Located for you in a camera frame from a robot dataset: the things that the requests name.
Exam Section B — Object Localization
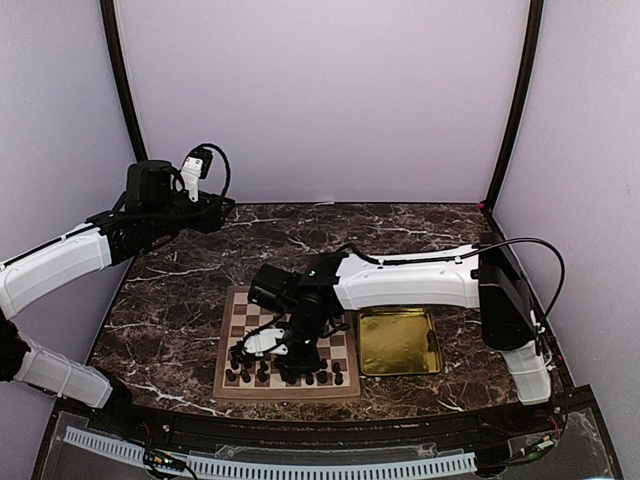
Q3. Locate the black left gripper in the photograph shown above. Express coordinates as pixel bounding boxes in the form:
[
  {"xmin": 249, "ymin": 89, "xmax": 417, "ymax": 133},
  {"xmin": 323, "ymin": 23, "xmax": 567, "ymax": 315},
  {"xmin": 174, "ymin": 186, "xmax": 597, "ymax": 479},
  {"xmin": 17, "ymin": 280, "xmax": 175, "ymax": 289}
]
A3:
[{"xmin": 145, "ymin": 190, "xmax": 234, "ymax": 240}]

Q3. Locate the wooden chess board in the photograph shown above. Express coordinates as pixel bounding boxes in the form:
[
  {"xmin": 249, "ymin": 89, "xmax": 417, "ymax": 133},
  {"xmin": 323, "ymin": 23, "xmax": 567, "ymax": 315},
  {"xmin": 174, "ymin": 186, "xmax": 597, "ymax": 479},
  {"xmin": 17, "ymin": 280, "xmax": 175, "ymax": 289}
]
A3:
[{"xmin": 213, "ymin": 285, "xmax": 362, "ymax": 400}]

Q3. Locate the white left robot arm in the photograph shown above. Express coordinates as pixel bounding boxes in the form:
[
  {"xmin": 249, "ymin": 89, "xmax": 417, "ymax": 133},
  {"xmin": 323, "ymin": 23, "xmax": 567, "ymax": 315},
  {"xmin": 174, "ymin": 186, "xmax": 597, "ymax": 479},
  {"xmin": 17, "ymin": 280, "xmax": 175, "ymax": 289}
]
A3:
[{"xmin": 1, "ymin": 144, "xmax": 234, "ymax": 436}]

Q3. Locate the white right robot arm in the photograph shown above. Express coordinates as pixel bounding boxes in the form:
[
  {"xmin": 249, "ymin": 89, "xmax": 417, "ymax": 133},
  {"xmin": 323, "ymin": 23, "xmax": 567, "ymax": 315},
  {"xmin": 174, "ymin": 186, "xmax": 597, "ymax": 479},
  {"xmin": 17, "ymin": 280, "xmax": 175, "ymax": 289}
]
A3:
[{"xmin": 234, "ymin": 232, "xmax": 552, "ymax": 434}]

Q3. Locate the gold metal tray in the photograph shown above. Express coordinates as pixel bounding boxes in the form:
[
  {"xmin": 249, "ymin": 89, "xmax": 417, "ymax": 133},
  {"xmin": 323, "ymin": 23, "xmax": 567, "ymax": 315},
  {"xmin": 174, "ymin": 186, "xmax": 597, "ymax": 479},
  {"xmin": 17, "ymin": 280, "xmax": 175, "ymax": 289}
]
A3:
[{"xmin": 358, "ymin": 307, "xmax": 443, "ymax": 377}]

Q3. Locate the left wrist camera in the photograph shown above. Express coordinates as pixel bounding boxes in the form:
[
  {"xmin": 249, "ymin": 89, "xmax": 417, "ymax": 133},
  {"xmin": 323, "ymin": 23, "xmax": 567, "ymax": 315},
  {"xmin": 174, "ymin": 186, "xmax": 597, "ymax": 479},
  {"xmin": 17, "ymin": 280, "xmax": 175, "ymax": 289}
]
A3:
[{"xmin": 180, "ymin": 146, "xmax": 213, "ymax": 202}]

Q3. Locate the black front rail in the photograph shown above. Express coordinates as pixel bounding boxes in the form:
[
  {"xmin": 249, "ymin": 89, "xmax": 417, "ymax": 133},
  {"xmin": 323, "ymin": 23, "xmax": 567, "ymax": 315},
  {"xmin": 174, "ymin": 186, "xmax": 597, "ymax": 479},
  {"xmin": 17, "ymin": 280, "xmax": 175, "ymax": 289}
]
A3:
[{"xmin": 163, "ymin": 414, "xmax": 489, "ymax": 448}]

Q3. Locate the left black frame post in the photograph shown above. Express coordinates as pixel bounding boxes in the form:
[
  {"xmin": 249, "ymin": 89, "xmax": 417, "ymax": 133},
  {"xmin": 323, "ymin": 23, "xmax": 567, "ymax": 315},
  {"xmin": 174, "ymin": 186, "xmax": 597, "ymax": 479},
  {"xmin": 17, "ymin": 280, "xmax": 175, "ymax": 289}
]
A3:
[{"xmin": 99, "ymin": 0, "xmax": 148, "ymax": 162}]

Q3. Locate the black frame post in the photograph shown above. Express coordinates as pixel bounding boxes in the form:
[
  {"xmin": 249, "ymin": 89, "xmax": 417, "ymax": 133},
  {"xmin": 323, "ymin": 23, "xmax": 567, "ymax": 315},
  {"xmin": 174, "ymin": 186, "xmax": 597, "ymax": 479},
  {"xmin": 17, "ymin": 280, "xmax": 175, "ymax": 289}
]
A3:
[
  {"xmin": 482, "ymin": 0, "xmax": 544, "ymax": 217},
  {"xmin": 99, "ymin": 0, "xmax": 148, "ymax": 162}
]

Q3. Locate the white slotted cable duct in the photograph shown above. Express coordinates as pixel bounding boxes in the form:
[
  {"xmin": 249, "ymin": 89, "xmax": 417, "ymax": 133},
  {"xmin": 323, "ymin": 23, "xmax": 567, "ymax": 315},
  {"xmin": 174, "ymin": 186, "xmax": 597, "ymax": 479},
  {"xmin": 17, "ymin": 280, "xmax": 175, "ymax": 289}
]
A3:
[{"xmin": 63, "ymin": 427, "xmax": 477, "ymax": 479}]

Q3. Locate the right black frame post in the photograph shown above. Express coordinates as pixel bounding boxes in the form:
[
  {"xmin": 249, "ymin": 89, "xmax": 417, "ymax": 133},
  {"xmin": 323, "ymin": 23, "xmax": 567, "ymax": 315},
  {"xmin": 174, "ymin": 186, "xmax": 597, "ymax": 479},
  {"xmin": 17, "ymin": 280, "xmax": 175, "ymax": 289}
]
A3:
[{"xmin": 482, "ymin": 0, "xmax": 544, "ymax": 217}]

